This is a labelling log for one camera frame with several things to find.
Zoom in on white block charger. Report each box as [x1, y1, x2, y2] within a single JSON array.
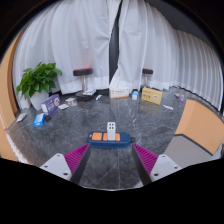
[[106, 121, 117, 141]]

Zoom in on small printed card packet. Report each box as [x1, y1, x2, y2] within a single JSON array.
[[65, 97, 78, 107]]

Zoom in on purple printed box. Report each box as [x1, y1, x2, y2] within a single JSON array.
[[40, 93, 61, 116]]

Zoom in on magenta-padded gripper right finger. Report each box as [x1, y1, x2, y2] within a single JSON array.
[[131, 143, 183, 186]]

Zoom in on orange wooden counter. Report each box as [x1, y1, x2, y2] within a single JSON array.
[[174, 98, 224, 156]]

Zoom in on green potted plant white pot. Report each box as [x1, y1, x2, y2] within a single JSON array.
[[15, 61, 63, 111]]

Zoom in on stack of white packets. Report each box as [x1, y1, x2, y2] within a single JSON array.
[[82, 88, 97, 97]]

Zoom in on blue power strip orange sockets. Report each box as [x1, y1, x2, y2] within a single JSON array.
[[87, 131, 132, 149]]

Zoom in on white box orange print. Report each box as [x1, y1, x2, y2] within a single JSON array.
[[108, 87, 131, 100]]

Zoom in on white curtain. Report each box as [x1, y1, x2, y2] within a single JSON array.
[[12, 0, 122, 111], [109, 0, 224, 111]]

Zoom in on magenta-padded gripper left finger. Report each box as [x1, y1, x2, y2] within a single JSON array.
[[39, 143, 92, 185]]

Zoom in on red-topped black stool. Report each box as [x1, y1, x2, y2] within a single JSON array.
[[141, 68, 154, 88], [72, 67, 96, 103]]

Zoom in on yellow printed box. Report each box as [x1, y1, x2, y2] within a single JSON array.
[[141, 87, 163, 106]]

